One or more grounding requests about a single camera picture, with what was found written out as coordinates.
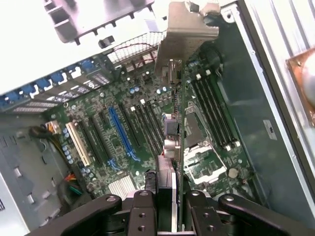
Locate silver chipset heatsink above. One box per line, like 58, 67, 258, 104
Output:
107, 175, 136, 197

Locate metal socket cover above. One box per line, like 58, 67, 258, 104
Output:
183, 144, 228, 185

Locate black ram slot white clips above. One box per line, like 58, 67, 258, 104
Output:
195, 73, 232, 152
139, 99, 164, 148
130, 106, 158, 154
205, 69, 241, 148

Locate blue expansion slot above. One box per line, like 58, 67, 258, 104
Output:
107, 105, 135, 155

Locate black expansion slot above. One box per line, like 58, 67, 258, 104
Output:
117, 103, 143, 148
89, 115, 113, 160
78, 119, 102, 165

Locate cpu socket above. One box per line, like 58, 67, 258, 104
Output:
184, 108, 214, 150

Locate white expansion slot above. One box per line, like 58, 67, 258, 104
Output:
64, 121, 92, 167

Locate black open pc case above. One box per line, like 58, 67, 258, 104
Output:
0, 0, 311, 236

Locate green motherboard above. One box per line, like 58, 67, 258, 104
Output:
44, 48, 258, 201

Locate grey card retention latch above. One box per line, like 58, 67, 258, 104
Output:
43, 0, 158, 46

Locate coloured panel wires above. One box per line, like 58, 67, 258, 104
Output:
58, 172, 84, 196

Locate black sleeved power wires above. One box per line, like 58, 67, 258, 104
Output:
29, 119, 74, 163

